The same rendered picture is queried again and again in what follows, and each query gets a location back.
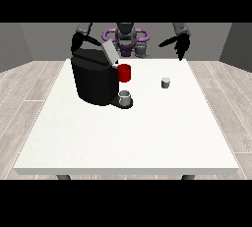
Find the black coffee machine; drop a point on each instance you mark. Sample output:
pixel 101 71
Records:
pixel 93 77

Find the pale grey machine lid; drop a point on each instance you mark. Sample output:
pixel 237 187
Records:
pixel 110 51

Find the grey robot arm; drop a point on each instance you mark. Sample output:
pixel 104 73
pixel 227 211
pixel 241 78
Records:
pixel 84 28
pixel 181 28

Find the red pod holder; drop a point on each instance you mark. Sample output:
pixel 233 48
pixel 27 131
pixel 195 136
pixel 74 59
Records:
pixel 124 72

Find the small grey cup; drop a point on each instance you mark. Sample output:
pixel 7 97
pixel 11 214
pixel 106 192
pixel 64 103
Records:
pixel 125 98

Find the small grey coffee pod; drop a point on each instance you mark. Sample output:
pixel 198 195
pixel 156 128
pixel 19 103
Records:
pixel 165 82

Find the grey robot trunk purple rings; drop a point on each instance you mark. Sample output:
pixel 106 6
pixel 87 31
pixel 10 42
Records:
pixel 125 37

